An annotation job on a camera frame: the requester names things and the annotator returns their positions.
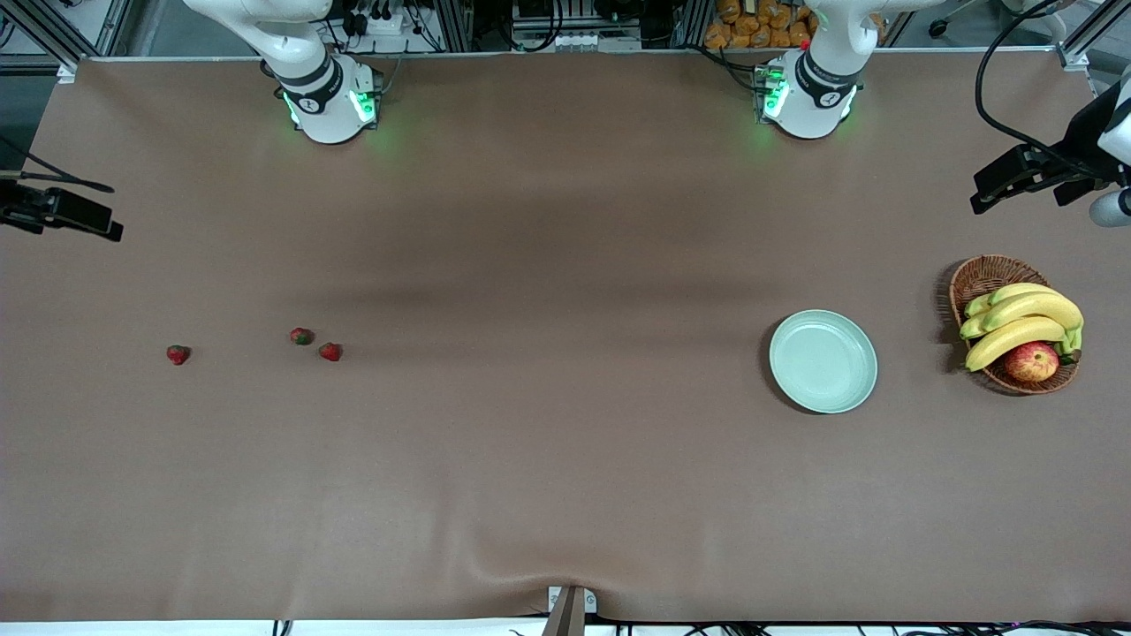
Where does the aluminium frame post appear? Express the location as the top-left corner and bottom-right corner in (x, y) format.
(676, 0), (715, 49)
(433, 0), (474, 52)

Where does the pale green round plate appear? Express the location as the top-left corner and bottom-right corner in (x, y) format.
(769, 309), (879, 415)

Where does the red apple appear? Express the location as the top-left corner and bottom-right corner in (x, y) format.
(1005, 342), (1060, 383)

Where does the white power strip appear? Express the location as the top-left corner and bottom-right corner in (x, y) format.
(349, 7), (425, 38)

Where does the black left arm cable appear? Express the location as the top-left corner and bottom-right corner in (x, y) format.
(975, 0), (1088, 160)

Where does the pile of orange buns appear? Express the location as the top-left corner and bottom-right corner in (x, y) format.
(704, 0), (818, 49)

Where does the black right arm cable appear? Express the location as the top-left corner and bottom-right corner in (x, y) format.
(0, 137), (116, 193)

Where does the aluminium corner strut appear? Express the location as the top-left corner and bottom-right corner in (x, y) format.
(13, 0), (82, 85)
(1056, 0), (1116, 72)

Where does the yellow banana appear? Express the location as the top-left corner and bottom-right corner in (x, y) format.
(983, 291), (1084, 333)
(988, 283), (1059, 307)
(964, 316), (1068, 373)

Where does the brown wicker basket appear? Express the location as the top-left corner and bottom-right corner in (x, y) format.
(949, 255), (1081, 396)

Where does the table cloth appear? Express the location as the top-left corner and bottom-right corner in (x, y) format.
(0, 49), (1131, 624)

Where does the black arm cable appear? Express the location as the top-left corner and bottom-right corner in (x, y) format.
(0, 137), (116, 193)
(975, 0), (1088, 160)

